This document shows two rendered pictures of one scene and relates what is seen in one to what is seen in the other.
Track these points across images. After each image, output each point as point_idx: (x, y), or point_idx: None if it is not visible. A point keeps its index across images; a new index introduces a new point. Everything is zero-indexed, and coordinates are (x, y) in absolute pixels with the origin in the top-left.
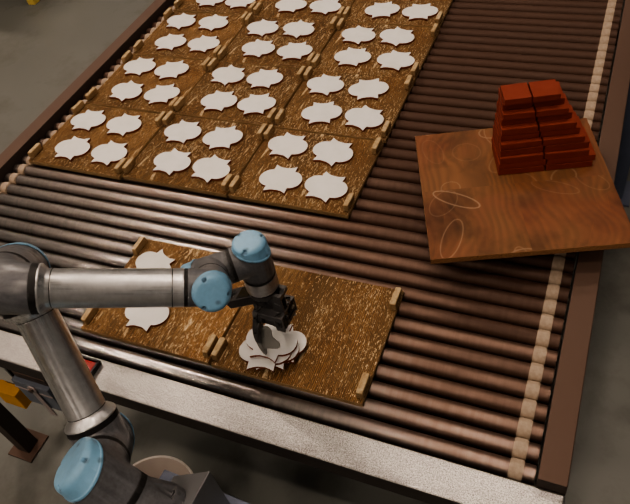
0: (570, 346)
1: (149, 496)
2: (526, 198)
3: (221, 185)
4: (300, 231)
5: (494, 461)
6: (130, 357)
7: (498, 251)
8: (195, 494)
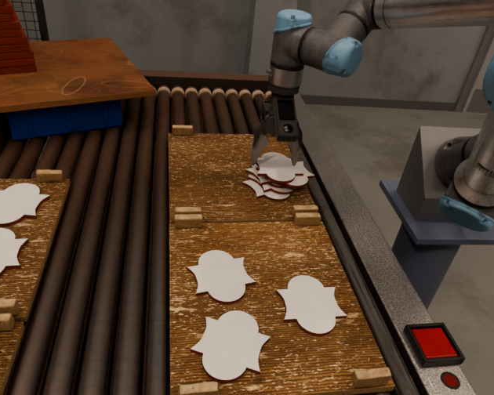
0: (187, 75)
1: (470, 136)
2: (69, 63)
3: (9, 318)
4: (98, 217)
5: None
6: (371, 299)
7: (135, 69)
8: (437, 128)
